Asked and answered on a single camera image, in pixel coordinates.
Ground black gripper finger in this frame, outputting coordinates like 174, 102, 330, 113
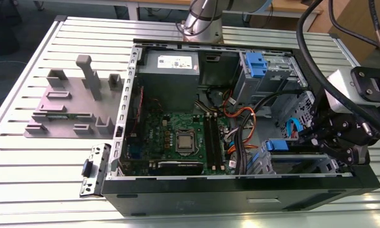
309, 139, 370, 167
298, 115, 337, 145

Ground black power wire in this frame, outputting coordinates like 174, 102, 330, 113
290, 128, 307, 144

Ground silver metal drive cage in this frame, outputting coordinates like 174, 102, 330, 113
233, 51, 315, 114

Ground black RAM slot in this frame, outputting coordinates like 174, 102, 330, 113
211, 113, 226, 171
203, 113, 218, 171

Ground blue plastic drive latch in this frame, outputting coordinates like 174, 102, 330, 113
245, 51, 267, 78

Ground green motherboard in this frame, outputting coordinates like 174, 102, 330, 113
119, 111, 238, 176

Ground silver CPU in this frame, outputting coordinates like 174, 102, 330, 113
177, 135, 193, 148

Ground CPU socket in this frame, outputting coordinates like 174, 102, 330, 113
173, 129, 197, 156

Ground black open PC case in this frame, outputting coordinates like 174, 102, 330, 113
101, 38, 380, 217

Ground brown wooden cabinet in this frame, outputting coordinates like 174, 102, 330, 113
307, 0, 380, 62

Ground black graphics card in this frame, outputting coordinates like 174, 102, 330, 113
147, 160, 205, 176

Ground grey power supply unit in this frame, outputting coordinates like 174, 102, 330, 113
134, 49, 201, 114

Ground blue VGA port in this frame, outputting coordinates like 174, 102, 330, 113
127, 145, 142, 159

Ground grey parts rack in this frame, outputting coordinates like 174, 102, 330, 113
23, 54, 126, 140

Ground green RAM stick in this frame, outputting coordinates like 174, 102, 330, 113
45, 114, 79, 120

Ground black chair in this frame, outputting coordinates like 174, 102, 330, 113
0, 0, 22, 57

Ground blue wire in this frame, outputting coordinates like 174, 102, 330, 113
283, 117, 302, 141

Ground orange wire bundle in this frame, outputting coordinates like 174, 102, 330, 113
223, 106, 259, 157

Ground black wire bundle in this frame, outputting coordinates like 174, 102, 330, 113
231, 89, 307, 175

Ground thick black corrugated hose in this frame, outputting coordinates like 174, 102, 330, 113
295, 0, 380, 141

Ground yellow and black wires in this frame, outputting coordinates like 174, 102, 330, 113
194, 99, 217, 113

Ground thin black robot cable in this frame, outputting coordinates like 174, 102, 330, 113
327, 0, 380, 47

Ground thin red wire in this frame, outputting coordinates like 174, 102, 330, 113
130, 85, 145, 137

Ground metal card retainer bracket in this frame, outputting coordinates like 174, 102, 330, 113
78, 142, 111, 198

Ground blue floor cable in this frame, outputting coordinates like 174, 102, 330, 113
0, 60, 29, 72

